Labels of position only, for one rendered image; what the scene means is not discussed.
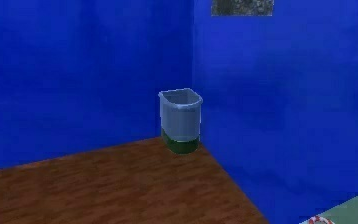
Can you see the grey framed wall picture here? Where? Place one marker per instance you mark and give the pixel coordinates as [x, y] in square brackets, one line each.
[242, 7]

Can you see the pale green table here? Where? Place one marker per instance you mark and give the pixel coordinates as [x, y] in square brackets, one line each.
[352, 208]

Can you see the grey bin with green base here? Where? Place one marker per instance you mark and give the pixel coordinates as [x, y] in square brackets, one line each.
[180, 120]

